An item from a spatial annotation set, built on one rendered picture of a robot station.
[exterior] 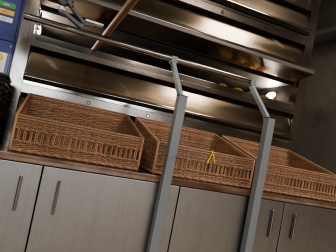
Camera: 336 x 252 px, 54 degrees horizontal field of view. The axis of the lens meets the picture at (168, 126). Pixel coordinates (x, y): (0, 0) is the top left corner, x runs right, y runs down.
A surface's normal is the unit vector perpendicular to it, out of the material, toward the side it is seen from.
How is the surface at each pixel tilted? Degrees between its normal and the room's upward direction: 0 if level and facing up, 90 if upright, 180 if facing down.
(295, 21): 70
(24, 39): 90
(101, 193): 90
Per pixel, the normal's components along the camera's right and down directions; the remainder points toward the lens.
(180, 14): 0.39, -0.32
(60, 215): 0.34, 0.02
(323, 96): -0.90, -0.20
